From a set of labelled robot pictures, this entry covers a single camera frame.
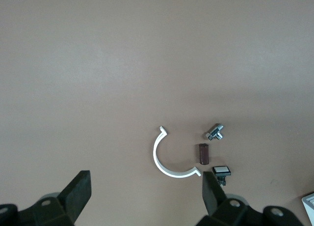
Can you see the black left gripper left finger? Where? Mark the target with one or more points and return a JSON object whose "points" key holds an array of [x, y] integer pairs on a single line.
{"points": [[73, 196]]}

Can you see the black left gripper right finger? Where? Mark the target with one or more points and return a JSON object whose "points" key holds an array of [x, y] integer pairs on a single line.
{"points": [[213, 196]]}

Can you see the white square push button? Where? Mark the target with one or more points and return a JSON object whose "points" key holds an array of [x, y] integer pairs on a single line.
{"points": [[221, 169]]}

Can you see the white drawer cabinet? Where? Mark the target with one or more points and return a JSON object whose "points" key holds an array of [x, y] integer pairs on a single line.
{"points": [[309, 211]]}

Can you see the dark brown cylinder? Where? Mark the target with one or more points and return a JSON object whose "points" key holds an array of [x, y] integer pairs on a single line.
{"points": [[203, 154]]}

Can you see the small chrome metal fitting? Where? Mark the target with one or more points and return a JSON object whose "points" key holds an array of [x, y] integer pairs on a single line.
{"points": [[213, 133]]}

